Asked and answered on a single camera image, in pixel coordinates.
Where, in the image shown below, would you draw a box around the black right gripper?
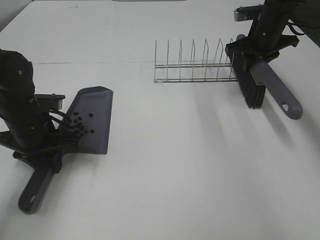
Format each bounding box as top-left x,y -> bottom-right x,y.
225,0 -> 299,59

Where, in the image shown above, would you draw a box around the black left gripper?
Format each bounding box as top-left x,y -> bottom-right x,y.
0,49 -> 82,173

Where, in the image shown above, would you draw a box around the pile of coffee beans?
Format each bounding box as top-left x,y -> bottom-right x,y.
65,112 -> 95,138

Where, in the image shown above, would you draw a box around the grey hand brush black bristles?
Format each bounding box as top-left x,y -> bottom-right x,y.
226,50 -> 303,120

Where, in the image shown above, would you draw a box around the grey plastic dustpan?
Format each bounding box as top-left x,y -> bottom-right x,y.
18,86 -> 113,215

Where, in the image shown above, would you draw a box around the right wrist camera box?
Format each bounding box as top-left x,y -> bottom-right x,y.
234,4 -> 263,22

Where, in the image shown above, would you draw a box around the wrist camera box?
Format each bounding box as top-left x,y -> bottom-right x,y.
234,4 -> 263,22
35,93 -> 66,110

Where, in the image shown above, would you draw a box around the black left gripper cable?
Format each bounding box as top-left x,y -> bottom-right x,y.
39,109 -> 76,138

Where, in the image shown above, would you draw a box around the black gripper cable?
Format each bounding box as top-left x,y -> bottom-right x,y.
39,109 -> 76,138
284,21 -> 313,37

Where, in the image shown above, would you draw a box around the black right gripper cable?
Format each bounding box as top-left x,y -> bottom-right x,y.
284,21 -> 313,37

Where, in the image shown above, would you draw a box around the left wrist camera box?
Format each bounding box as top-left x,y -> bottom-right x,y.
35,93 -> 66,110

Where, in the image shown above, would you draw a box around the chrome wire rack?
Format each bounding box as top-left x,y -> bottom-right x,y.
153,39 -> 238,84

